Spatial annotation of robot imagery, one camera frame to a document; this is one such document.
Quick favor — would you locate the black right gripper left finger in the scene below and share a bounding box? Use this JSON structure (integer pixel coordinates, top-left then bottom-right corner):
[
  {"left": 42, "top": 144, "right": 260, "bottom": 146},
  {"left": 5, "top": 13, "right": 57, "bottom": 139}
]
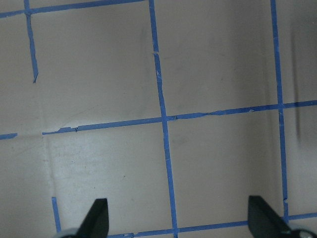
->
[{"left": 74, "top": 198, "right": 109, "bottom": 238}]

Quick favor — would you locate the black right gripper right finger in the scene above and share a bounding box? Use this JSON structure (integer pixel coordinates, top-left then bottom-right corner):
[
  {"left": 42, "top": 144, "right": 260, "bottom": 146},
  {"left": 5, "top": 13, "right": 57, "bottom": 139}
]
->
[{"left": 248, "top": 195, "right": 292, "bottom": 238}]

